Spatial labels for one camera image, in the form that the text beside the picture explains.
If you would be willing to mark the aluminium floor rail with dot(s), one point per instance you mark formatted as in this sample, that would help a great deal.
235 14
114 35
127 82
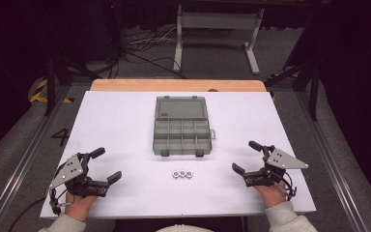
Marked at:
338 167
16 170

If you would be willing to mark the wooden table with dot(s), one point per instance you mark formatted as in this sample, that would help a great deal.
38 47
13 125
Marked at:
174 85

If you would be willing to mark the person's torso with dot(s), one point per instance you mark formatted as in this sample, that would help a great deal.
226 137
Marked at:
184 229

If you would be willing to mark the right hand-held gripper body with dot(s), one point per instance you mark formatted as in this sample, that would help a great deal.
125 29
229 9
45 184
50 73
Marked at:
283 160

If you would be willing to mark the black tripod stand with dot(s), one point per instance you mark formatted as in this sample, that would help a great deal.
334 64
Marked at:
50 87
314 96

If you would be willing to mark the grey plastic compartment box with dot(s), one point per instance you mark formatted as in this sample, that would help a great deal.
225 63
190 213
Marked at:
182 129

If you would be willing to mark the yellow black floor tape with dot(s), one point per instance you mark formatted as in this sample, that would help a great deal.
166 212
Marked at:
38 96

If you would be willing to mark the white metal stand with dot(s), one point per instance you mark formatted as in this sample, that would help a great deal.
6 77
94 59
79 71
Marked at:
219 21

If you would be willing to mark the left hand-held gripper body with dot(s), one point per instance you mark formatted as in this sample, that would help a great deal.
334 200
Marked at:
69 172

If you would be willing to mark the person's right hand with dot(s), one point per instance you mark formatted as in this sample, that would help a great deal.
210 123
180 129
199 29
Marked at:
273 195

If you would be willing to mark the person's left hand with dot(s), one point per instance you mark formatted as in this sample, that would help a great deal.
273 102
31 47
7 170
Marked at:
77 206

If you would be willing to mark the silver metal nut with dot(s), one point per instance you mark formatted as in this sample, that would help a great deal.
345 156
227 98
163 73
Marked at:
182 173
175 174
189 174

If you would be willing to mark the white table board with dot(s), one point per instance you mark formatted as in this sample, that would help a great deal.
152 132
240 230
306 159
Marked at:
119 129

